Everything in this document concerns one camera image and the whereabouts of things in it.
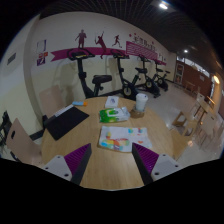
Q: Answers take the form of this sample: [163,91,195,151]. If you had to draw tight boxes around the brown round cup holder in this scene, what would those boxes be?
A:
[129,105,146,119]

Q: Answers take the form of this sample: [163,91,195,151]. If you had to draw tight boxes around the white towel with colourful print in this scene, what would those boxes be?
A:
[98,125,153,153]

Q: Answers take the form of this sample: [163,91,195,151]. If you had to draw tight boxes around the white paper cup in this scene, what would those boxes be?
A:
[134,92,149,113]

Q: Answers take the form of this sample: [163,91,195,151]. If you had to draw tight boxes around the wooden chair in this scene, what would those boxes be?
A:
[5,117,44,167]
[38,84,68,119]

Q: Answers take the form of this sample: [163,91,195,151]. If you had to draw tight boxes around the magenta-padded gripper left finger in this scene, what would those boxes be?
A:
[42,143,93,186]

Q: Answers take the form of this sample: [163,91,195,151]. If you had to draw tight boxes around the small white box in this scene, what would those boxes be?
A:
[104,95,120,109]

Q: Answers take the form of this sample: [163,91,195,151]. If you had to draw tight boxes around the ceiling lights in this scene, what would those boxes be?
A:
[158,1,190,54]

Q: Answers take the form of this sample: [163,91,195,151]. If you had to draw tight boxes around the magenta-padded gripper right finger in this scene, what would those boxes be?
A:
[131,142,181,186]

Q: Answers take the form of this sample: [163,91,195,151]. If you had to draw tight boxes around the purple and white wall poster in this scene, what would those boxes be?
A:
[35,39,49,67]

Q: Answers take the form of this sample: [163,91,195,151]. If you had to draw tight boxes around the blue and orange tube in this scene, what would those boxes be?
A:
[71,100,88,107]

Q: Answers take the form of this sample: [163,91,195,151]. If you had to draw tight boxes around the black tablet folio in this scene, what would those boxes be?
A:
[44,104,90,141]

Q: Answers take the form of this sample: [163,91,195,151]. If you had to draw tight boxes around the group of wooden chairs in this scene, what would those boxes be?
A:
[171,91,222,161]

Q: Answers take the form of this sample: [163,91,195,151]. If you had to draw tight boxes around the black exercise bike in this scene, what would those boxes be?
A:
[109,49,140,101]
[67,48,113,99]
[151,59,171,93]
[134,54,162,99]

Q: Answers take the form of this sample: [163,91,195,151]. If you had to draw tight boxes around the green wet wipes pack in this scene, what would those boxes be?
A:
[98,106,131,124]

